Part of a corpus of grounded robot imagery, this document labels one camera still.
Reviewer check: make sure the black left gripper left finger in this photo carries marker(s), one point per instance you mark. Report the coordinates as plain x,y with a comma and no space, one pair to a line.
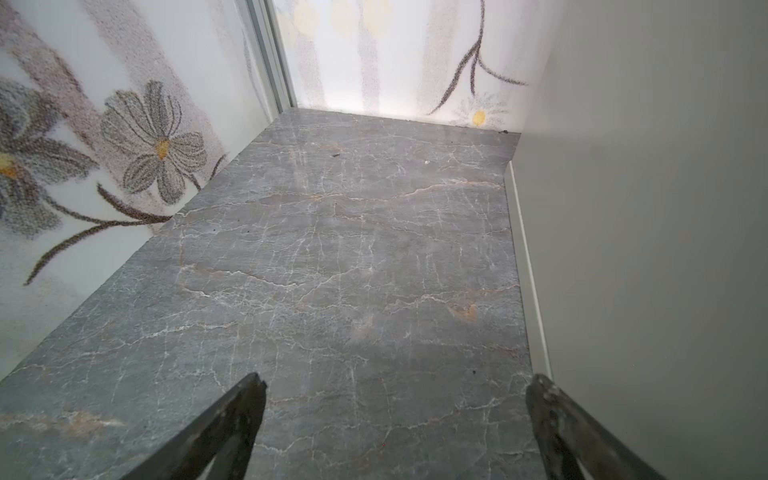
218,443

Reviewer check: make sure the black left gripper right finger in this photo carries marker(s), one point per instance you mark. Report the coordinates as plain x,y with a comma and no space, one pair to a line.
572,443

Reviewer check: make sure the grey metal cabinet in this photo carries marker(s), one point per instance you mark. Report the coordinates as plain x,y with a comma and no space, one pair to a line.
641,200

